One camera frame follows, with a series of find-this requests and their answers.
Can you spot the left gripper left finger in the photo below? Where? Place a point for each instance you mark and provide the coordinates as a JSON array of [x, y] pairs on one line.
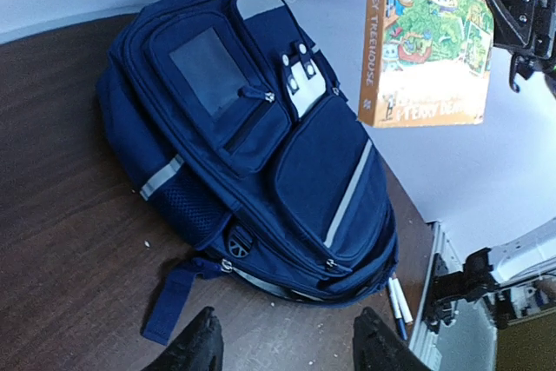
[[200, 346]]

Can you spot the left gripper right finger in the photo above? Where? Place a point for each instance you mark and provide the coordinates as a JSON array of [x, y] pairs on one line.
[[376, 347]]

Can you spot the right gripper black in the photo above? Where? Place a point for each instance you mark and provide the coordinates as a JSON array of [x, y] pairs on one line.
[[526, 29]]

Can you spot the orange paperback book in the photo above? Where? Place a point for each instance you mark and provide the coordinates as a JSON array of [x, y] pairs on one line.
[[425, 63]]

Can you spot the navy blue student backpack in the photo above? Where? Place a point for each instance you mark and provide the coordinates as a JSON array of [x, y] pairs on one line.
[[232, 125]]

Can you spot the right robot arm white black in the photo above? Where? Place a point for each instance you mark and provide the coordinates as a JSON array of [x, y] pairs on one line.
[[496, 270]]

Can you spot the blue capped white marker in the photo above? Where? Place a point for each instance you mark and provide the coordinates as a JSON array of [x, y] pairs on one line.
[[400, 324]]

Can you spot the brown capped white marker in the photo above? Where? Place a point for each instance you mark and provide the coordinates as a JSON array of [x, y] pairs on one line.
[[404, 308]]

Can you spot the front aluminium rail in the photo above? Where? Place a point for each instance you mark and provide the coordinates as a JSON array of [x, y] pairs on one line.
[[427, 323]]

